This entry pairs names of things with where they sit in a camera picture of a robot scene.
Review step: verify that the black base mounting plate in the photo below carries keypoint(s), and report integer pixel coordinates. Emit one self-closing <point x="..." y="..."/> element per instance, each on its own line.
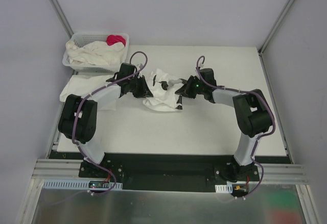
<point x="155" y="172"/>

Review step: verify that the red garment in basket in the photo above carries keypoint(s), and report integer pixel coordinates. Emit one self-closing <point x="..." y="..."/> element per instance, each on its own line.
<point x="113" y="39"/>

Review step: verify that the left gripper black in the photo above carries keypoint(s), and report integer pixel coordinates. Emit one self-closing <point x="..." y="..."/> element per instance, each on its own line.
<point x="140" y="87"/>

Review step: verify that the cream clothes in basket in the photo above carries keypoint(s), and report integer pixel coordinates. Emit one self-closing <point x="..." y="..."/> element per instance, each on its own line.
<point x="97" y="53"/>

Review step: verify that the left aluminium frame post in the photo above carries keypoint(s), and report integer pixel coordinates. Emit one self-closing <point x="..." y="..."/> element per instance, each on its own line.
<point x="62" y="17"/>

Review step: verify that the aluminium frame post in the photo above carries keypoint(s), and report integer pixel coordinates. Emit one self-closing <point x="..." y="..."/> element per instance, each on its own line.
<point x="277" y="24"/>
<point x="62" y="17"/>

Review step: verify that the aluminium rail front right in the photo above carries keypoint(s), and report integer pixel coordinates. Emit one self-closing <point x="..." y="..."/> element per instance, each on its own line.
<point x="285" y="174"/>

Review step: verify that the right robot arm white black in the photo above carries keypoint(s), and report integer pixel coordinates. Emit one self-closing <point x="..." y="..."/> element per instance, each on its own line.
<point x="254" y="118"/>

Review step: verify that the aluminium rail front left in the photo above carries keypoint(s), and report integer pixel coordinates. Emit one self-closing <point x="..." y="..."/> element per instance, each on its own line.
<point x="56" y="168"/>

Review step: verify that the white cable duct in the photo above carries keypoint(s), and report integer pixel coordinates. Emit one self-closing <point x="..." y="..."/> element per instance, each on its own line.
<point x="81" y="185"/>
<point x="224" y="188"/>

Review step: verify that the left white cable duct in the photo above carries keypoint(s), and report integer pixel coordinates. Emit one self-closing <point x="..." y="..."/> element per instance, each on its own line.
<point x="81" y="185"/>

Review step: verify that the aluminium rail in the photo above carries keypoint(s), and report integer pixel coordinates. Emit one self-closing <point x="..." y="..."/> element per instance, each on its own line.
<point x="56" y="168"/>
<point x="285" y="174"/>

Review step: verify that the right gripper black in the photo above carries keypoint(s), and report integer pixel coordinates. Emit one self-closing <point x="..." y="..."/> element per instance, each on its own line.
<point x="188" y="88"/>

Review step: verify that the right white cable duct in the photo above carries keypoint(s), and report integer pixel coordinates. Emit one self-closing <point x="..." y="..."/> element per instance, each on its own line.
<point x="224" y="188"/>

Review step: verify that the white plastic laundry basket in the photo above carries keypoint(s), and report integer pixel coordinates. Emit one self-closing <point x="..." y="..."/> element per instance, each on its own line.
<point x="83" y="38"/>

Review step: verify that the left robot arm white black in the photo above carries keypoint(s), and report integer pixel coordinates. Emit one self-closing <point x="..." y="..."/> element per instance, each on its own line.
<point x="78" y="120"/>

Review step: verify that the white t shirt stack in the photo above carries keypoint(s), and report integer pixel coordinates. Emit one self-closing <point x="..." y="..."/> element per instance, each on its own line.
<point x="82" y="85"/>

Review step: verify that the right aluminium frame post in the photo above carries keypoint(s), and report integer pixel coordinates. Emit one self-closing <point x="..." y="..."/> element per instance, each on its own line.
<point x="277" y="24"/>

